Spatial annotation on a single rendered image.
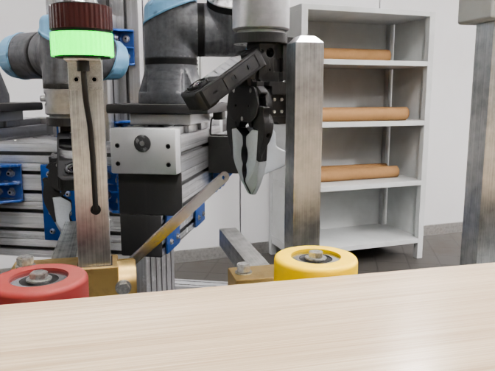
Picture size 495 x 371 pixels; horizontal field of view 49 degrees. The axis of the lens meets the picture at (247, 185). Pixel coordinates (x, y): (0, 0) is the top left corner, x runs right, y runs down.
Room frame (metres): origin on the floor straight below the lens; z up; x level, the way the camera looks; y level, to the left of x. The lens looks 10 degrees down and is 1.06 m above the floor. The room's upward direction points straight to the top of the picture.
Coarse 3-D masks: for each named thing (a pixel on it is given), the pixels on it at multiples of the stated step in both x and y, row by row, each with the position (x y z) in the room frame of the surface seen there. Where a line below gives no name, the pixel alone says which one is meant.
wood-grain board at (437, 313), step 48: (240, 288) 0.43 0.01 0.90; (288, 288) 0.43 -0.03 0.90; (336, 288) 0.43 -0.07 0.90; (384, 288) 0.43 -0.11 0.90; (432, 288) 0.43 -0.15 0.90; (480, 288) 0.43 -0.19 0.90; (0, 336) 0.34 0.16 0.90; (48, 336) 0.34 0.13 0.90; (96, 336) 0.34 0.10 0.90; (144, 336) 0.34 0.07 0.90; (192, 336) 0.34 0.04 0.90; (240, 336) 0.34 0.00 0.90; (288, 336) 0.34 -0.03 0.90; (336, 336) 0.34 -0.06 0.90; (384, 336) 0.34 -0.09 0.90; (432, 336) 0.34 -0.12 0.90; (480, 336) 0.34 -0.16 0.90
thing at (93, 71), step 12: (72, 60) 0.54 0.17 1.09; (84, 60) 0.54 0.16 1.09; (96, 60) 0.54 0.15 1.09; (72, 72) 0.57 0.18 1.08; (84, 72) 0.54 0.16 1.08; (96, 72) 0.58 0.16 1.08; (72, 84) 0.57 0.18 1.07; (84, 84) 0.54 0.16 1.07; (96, 84) 0.58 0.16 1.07; (84, 96) 0.55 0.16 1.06; (84, 108) 0.55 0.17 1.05; (96, 192) 0.57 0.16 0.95; (96, 204) 0.57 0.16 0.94
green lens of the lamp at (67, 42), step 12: (60, 36) 0.52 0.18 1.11; (72, 36) 0.52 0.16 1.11; (84, 36) 0.52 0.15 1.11; (96, 36) 0.53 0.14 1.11; (108, 36) 0.54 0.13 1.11; (60, 48) 0.52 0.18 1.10; (72, 48) 0.52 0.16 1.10; (84, 48) 0.52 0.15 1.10; (96, 48) 0.53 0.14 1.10; (108, 48) 0.54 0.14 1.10
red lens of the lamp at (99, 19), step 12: (60, 12) 0.52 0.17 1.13; (72, 12) 0.52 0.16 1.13; (84, 12) 0.52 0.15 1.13; (96, 12) 0.53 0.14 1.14; (108, 12) 0.54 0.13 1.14; (60, 24) 0.52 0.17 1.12; (72, 24) 0.52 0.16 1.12; (84, 24) 0.52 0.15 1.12; (96, 24) 0.53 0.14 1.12; (108, 24) 0.54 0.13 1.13
